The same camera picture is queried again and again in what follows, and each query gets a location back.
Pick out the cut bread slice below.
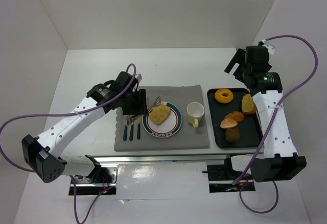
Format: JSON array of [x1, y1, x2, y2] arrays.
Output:
[[241, 94, 257, 115], [149, 104, 171, 125]]

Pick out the metal serving tongs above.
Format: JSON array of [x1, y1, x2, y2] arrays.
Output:
[[125, 96, 161, 126]]

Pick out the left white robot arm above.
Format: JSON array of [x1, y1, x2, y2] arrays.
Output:
[[22, 71, 148, 183]]

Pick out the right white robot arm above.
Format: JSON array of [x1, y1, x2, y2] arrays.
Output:
[[225, 46, 307, 182]]

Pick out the dark brown bread piece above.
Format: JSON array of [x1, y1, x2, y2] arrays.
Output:
[[225, 127, 241, 142]]

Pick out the white plate green red rim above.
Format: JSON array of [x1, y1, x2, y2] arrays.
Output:
[[142, 102, 182, 138]]

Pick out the grey cloth placemat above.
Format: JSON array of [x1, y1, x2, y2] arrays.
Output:
[[114, 85, 209, 152]]

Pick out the orange glazed donut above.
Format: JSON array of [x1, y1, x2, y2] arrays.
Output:
[[214, 89, 233, 104]]

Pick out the pale green mug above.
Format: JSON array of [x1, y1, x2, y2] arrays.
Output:
[[186, 102, 204, 129]]

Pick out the brown glazed bun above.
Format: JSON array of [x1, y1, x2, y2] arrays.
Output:
[[224, 111, 245, 122]]

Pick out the sugared round bun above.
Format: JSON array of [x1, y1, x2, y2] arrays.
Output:
[[220, 118, 238, 129]]

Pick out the gold knife green handle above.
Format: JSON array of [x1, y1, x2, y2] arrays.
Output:
[[137, 117, 142, 140]]

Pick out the gold fork green handle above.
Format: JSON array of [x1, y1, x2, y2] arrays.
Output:
[[129, 124, 134, 141]]

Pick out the gold spoon green handle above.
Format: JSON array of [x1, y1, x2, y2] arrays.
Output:
[[123, 125, 128, 141]]

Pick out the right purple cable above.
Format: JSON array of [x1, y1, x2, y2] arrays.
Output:
[[231, 35, 319, 213]]

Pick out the aluminium rail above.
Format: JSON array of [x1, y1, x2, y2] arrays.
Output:
[[38, 154, 230, 165]]

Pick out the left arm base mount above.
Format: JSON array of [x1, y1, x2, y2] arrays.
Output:
[[74, 164, 118, 196]]

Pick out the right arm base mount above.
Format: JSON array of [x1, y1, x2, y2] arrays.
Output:
[[202, 156, 255, 193]]

